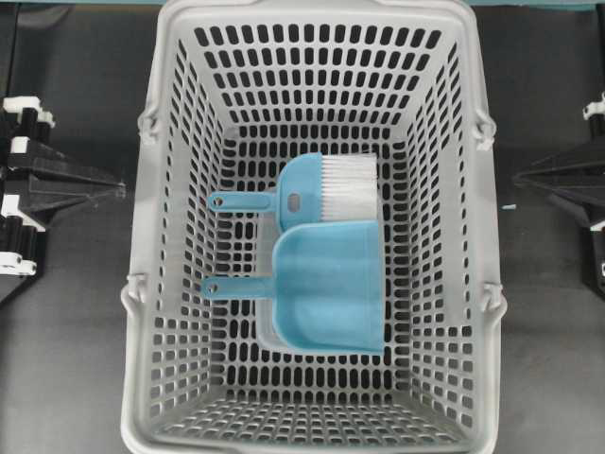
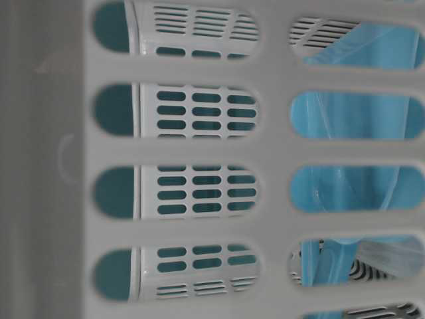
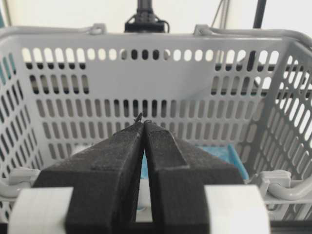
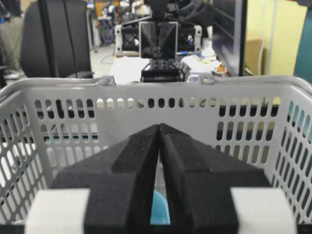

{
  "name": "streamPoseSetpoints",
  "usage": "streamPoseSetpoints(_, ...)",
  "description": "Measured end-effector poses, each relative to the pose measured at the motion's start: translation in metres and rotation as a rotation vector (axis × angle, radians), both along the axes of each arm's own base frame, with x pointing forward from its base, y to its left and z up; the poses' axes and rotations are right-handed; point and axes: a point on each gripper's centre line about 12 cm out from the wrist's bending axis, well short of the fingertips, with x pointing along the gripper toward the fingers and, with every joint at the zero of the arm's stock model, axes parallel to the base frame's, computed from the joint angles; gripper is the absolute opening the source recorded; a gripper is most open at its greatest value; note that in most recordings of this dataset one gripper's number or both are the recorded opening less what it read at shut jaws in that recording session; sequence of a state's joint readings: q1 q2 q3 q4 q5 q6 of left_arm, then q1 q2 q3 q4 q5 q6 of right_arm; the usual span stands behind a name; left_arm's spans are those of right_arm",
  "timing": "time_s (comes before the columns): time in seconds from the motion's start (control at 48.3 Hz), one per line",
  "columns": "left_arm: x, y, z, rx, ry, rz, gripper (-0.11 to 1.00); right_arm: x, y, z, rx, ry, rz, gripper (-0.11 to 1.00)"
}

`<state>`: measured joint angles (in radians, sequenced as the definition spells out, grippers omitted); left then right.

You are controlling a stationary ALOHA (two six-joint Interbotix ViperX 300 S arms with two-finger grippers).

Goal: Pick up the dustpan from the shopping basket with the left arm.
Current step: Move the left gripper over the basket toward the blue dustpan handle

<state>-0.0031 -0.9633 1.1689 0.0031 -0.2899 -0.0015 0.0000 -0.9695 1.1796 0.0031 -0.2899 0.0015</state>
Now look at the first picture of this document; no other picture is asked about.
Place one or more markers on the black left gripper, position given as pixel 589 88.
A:
pixel 36 178

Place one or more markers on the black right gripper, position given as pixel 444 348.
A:
pixel 565 180

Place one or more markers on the blue plastic dustpan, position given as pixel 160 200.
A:
pixel 327 287

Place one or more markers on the grey plastic shopping basket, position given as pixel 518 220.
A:
pixel 238 89

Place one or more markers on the blue hand brush white bristles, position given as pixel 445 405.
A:
pixel 312 188

